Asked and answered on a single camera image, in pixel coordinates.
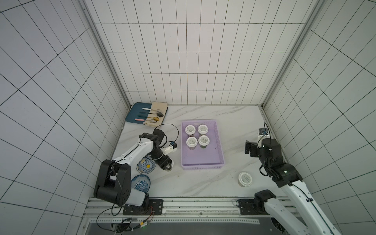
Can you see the yellow blue patterned plate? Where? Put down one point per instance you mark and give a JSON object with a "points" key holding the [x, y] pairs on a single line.
{"points": [[146, 165]]}

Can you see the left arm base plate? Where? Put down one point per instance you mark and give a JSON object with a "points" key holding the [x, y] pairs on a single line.
{"points": [[150, 206]]}

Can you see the purple perforated plastic basket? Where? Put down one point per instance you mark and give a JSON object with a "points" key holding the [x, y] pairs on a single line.
{"points": [[202, 158]]}

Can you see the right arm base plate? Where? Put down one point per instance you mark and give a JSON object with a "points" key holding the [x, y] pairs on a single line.
{"points": [[247, 206]]}

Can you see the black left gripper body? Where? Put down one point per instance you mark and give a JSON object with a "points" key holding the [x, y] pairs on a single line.
{"points": [[161, 160]]}

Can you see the yogurt cup white lid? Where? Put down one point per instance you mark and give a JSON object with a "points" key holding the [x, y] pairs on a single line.
{"points": [[245, 179], [190, 130], [203, 141], [169, 166], [202, 129], [192, 143]]}

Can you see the white handled spoon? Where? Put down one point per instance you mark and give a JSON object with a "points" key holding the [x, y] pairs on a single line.
{"points": [[149, 109]]}

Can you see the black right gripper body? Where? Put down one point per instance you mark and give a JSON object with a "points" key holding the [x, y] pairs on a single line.
{"points": [[252, 148]]}

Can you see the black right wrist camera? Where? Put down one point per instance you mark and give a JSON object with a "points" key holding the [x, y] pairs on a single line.
{"points": [[263, 132]]}

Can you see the dark teal tray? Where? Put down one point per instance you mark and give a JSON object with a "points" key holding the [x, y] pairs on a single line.
{"points": [[137, 111]]}

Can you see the aluminium rail frame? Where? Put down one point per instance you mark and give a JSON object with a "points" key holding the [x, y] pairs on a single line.
{"points": [[180, 216]]}

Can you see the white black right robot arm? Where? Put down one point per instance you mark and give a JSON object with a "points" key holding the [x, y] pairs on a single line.
{"points": [[288, 179]]}

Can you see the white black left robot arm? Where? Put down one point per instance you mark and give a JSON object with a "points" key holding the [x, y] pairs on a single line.
{"points": [[113, 183]]}

